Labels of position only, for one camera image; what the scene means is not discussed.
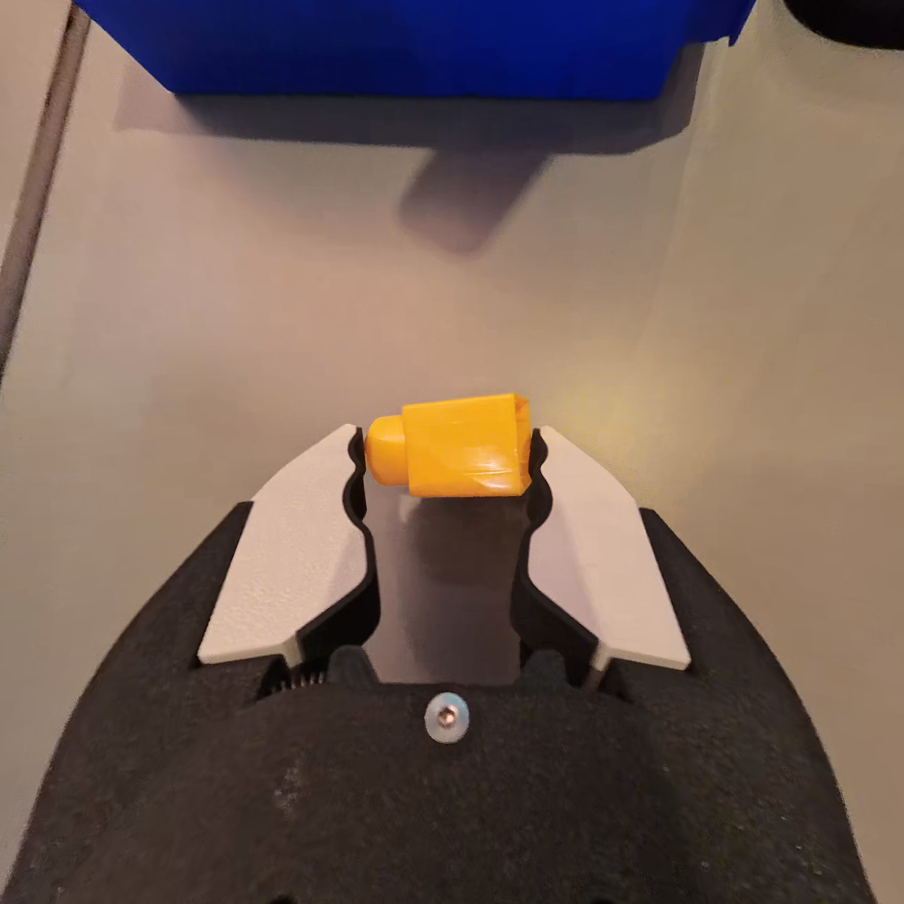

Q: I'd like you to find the blue plastic bin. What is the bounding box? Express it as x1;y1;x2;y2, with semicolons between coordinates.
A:
71;0;757;101

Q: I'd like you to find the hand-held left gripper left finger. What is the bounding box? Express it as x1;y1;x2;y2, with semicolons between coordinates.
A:
196;424;382;682

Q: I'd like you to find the yellow one-stud block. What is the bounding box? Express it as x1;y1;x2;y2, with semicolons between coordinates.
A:
363;393;532;499

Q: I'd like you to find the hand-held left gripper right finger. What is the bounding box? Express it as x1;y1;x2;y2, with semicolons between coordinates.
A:
510;427;693;691

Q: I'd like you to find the black wrist rest pad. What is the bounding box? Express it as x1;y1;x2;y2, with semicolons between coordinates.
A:
780;0;904;50

